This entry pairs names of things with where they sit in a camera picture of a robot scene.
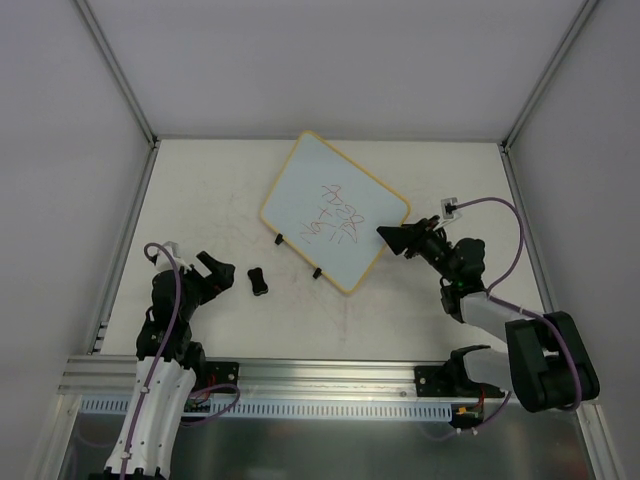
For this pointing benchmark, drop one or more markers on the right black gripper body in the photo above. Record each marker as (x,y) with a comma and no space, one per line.
(418,238)

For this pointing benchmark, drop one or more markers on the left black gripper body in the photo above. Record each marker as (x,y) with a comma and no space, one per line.
(201,279)

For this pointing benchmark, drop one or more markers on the black whiteboard eraser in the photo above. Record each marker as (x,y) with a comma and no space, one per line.
(258,283)

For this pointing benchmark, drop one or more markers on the yellow framed whiteboard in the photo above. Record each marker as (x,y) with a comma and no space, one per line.
(327,208)

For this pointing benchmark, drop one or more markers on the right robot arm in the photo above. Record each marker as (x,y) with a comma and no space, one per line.
(545,363)

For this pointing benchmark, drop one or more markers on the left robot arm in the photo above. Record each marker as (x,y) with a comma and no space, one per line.
(171,368)

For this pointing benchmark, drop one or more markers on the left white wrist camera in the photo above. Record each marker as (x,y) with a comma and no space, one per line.
(164,257)

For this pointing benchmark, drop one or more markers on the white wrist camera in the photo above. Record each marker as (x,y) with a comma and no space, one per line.
(450,210)
(164,257)

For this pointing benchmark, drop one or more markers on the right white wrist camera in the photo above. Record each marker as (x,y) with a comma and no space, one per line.
(450,210)

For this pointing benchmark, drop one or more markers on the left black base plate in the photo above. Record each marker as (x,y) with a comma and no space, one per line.
(217,373)

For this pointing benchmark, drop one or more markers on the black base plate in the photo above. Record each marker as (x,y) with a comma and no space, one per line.
(217,373)
(437,381)

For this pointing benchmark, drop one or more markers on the aluminium mounting rail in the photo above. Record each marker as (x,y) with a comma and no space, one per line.
(269,378)

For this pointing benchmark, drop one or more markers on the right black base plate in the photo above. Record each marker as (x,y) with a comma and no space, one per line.
(437,381)

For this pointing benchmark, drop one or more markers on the white slotted cable duct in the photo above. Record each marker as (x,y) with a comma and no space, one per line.
(415,411)

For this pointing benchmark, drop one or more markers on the left aluminium frame post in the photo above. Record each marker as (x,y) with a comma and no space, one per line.
(99,38)

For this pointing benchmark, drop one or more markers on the aluminium frame post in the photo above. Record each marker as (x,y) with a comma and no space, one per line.
(99,38)
(559,54)

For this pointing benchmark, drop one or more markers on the right aluminium frame post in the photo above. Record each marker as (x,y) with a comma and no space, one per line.
(559,54)

